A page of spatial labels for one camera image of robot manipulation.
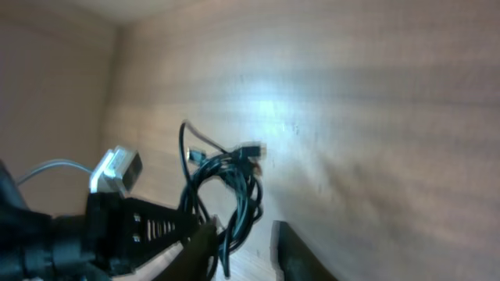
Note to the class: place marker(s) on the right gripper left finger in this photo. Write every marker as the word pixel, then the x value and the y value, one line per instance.
pixel 195 262

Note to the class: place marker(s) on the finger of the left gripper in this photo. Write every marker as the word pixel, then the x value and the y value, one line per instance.
pixel 149 229

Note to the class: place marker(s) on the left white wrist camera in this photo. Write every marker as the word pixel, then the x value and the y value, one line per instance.
pixel 117 172

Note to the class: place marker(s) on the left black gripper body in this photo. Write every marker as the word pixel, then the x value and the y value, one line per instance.
pixel 108 220

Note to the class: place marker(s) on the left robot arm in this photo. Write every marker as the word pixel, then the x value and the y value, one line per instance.
pixel 37 245

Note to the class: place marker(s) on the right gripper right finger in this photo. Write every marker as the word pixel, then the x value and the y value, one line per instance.
pixel 292 258

